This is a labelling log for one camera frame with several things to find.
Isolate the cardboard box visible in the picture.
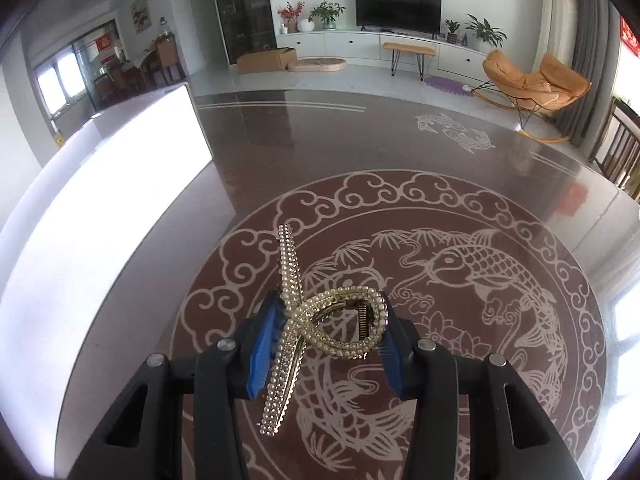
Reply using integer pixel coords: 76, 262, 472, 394
236, 47, 297, 75

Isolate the brown patterned desktop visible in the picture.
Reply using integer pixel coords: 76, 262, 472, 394
52, 87, 640, 480

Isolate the dark glass display cabinet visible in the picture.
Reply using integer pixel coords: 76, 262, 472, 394
209, 0, 277, 66

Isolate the black flat television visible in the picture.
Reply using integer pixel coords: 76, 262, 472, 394
354, 0, 443, 36

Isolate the white sheer curtain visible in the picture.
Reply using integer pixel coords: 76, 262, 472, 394
540, 0, 581, 71

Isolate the framed wall painting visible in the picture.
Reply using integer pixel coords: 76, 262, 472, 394
130, 0, 150, 35

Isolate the dark wooden chair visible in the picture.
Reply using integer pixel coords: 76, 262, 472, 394
592, 96, 640, 201

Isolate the large leafy potted plant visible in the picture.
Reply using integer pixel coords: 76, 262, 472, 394
465, 14, 508, 50

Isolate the purple floor rug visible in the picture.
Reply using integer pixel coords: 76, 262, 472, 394
425, 76, 473, 95

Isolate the pearl rhinestone hair clip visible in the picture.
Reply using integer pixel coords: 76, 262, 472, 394
259, 224, 390, 437

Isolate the green plant in teal pot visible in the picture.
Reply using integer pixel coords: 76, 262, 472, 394
309, 0, 347, 31

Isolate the white television cabinet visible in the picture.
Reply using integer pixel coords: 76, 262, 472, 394
276, 29, 506, 73

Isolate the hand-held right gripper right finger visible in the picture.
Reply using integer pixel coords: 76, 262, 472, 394
380, 292, 583, 480

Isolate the beige floor cushion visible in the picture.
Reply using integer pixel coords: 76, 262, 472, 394
287, 56, 348, 73

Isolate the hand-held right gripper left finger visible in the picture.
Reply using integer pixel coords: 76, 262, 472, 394
67, 290, 286, 480

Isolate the orange lounge chair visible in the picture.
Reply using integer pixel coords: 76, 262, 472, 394
472, 49, 593, 143

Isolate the red wall hanging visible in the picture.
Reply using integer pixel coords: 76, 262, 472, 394
619, 15, 640, 56

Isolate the grey curtain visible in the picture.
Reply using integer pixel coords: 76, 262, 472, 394
565, 0, 621, 148

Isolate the brown wooden cabinet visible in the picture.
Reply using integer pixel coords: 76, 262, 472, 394
150, 32, 182, 86

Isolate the wooden bench with metal legs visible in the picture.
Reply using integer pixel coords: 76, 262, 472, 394
383, 41, 437, 78

